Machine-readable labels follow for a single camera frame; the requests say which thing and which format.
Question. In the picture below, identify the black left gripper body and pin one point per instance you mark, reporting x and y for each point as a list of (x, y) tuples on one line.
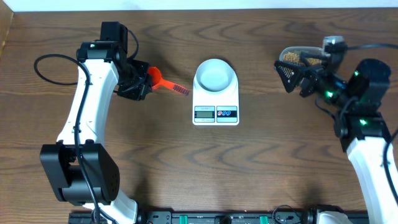
[(134, 83)]

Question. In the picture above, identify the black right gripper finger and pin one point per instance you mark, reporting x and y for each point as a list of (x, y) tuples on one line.
[(291, 74), (305, 55)]

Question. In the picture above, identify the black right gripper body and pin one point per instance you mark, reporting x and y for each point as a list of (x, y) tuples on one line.
[(315, 82)]

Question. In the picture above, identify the orange measuring scoop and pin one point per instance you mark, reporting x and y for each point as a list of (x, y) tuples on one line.
[(158, 81)]

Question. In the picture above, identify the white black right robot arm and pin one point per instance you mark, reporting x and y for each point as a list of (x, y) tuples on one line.
[(358, 123)]

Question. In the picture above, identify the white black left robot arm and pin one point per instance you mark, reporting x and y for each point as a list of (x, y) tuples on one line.
[(77, 165)]

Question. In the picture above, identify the grey round bowl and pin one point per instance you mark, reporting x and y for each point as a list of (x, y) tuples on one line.
[(215, 75)]

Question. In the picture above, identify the white digital kitchen scale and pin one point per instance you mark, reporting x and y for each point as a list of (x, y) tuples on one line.
[(216, 109)]

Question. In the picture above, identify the clear plastic container of beans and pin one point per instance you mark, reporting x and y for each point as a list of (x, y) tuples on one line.
[(291, 54)]

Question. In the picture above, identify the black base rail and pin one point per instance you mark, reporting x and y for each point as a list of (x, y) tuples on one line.
[(164, 217)]

